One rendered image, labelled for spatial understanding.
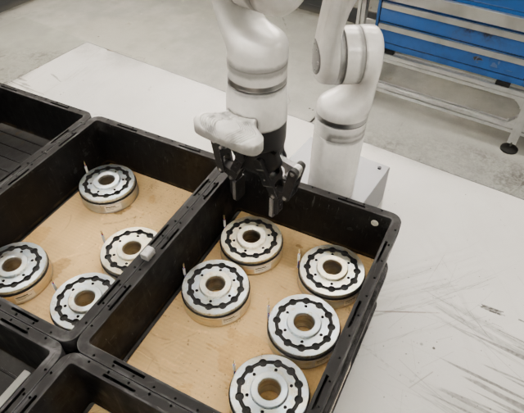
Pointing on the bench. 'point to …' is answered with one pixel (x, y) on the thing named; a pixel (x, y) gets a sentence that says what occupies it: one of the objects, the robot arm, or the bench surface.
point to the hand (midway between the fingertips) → (256, 197)
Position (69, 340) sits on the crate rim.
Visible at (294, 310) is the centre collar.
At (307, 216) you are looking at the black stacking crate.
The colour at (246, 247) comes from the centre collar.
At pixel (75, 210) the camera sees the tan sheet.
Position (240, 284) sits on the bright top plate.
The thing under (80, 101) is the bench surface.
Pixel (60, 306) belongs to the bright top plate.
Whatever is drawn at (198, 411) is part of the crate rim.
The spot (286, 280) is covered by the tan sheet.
